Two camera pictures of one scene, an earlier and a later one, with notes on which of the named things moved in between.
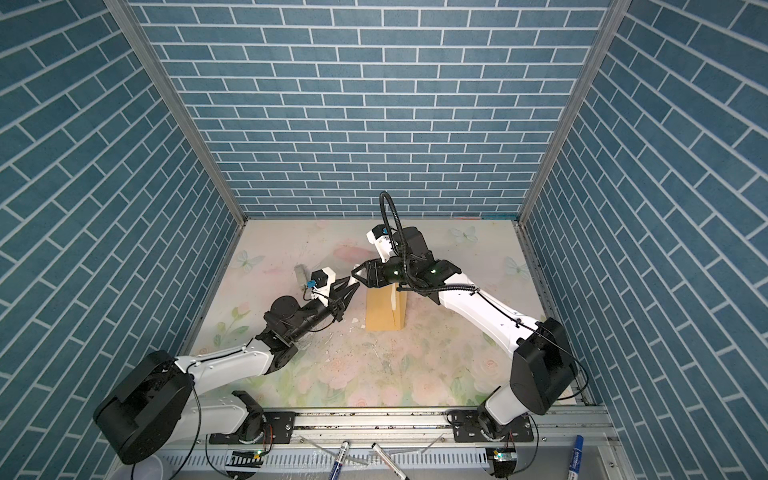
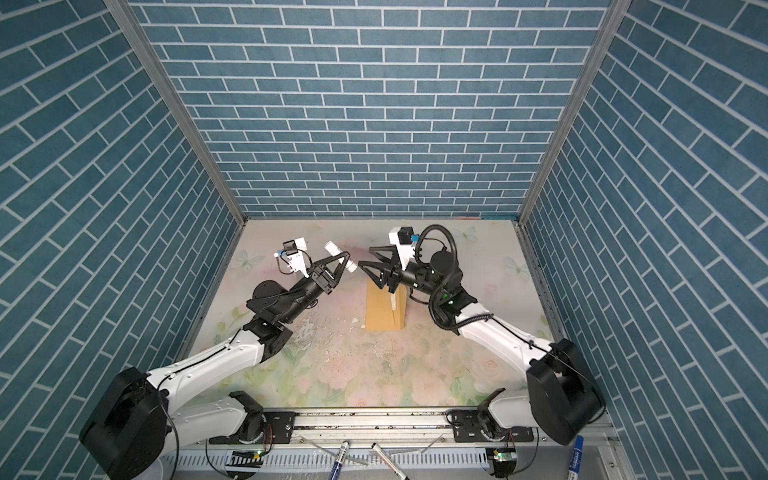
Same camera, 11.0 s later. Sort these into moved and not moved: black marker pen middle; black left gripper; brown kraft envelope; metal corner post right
Moved: black left gripper
Not moved: brown kraft envelope; metal corner post right; black marker pen middle
